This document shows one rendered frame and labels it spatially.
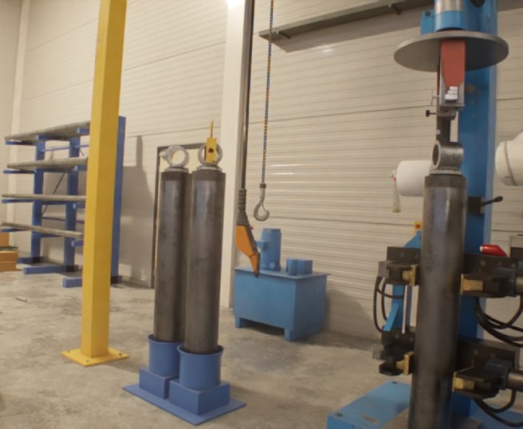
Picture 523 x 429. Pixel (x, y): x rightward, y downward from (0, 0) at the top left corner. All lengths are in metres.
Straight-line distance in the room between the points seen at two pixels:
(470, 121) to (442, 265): 0.94
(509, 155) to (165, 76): 6.31
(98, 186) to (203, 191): 1.24
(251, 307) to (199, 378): 2.06
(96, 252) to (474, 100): 2.88
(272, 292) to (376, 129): 1.96
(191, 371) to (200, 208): 0.99
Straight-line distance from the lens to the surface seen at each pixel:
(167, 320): 3.18
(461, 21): 2.70
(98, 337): 4.03
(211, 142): 2.91
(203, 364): 2.98
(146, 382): 3.37
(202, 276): 2.88
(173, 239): 3.09
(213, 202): 2.85
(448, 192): 2.46
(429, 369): 2.57
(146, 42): 8.12
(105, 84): 3.98
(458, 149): 2.54
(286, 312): 4.67
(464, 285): 2.39
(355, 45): 5.39
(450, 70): 2.43
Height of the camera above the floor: 1.25
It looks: level
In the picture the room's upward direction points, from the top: 3 degrees clockwise
